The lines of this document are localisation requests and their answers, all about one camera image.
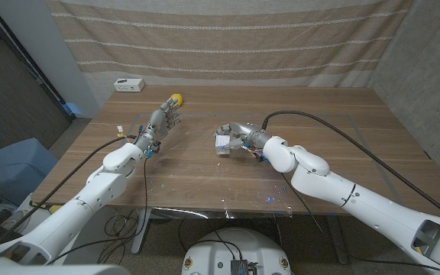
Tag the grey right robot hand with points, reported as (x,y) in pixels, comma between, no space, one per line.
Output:
(246,133)

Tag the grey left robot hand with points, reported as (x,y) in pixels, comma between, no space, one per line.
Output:
(159,122)

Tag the small white box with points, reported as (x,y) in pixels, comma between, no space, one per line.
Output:
(222,145)

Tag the clear cellophane sheet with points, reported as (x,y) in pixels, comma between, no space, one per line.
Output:
(300,160)

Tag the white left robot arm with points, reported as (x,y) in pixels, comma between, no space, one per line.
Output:
(90,195)

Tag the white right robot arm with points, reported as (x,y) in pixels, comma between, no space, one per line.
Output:
(357,202)

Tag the yellow lemon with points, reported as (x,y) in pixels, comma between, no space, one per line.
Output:
(179,98)

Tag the grey torso connector box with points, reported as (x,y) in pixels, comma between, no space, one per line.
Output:
(239,267)

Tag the white power strip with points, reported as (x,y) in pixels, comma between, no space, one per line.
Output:
(129,85)

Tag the small blue floor object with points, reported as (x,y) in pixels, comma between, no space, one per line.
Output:
(73,108)

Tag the beige striped backdrop cloth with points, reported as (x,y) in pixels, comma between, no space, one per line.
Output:
(224,38)

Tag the grey table leg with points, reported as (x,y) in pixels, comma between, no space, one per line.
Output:
(336,240)
(141,233)

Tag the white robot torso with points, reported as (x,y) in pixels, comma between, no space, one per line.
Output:
(220,259)

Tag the blue grey bin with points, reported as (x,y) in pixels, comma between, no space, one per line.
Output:
(13,168)

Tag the black door frame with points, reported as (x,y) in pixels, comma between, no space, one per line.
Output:
(36,78)

